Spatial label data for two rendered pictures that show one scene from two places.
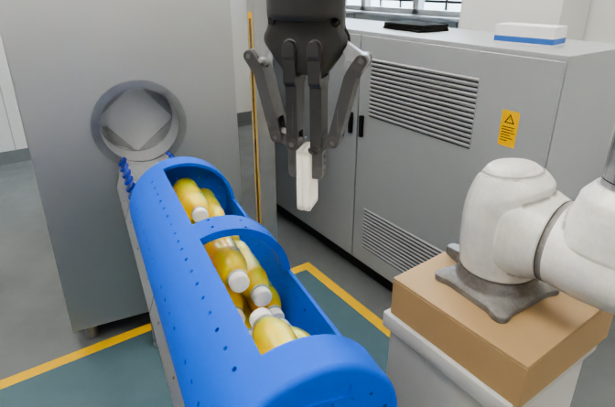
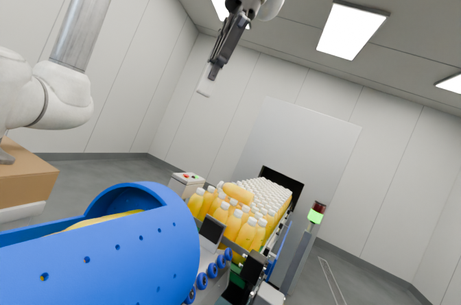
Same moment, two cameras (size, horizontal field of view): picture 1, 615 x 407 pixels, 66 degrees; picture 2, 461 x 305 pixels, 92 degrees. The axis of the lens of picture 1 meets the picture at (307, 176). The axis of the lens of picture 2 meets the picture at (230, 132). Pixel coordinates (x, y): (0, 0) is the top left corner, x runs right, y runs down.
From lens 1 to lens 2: 89 cm
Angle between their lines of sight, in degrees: 129
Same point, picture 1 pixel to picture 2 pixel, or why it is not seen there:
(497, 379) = (35, 193)
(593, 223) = (74, 87)
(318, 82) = not seen: hidden behind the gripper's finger
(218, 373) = (173, 240)
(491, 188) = (12, 68)
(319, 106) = not seen: hidden behind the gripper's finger
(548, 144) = not seen: outside the picture
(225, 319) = (134, 227)
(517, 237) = (32, 101)
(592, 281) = (72, 115)
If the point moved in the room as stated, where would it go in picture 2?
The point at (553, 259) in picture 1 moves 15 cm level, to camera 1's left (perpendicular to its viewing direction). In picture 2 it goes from (53, 110) to (55, 120)
